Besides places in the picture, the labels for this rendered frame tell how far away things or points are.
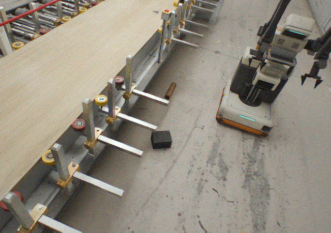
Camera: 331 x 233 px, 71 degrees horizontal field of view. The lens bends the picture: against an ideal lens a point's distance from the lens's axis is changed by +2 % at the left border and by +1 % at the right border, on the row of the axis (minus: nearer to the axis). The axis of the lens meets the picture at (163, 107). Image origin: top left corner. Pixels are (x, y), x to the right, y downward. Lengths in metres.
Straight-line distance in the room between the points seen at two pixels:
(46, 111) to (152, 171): 1.18
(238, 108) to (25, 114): 2.12
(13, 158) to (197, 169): 1.63
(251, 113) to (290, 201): 0.95
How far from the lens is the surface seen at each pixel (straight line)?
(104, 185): 1.33
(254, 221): 2.40
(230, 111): 2.75
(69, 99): 1.64
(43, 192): 1.59
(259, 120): 2.81
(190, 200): 2.26
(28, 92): 1.75
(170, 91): 3.03
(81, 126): 1.45
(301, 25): 2.29
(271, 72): 2.51
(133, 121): 1.59
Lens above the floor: 2.00
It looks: 44 degrees down
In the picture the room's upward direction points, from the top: 12 degrees clockwise
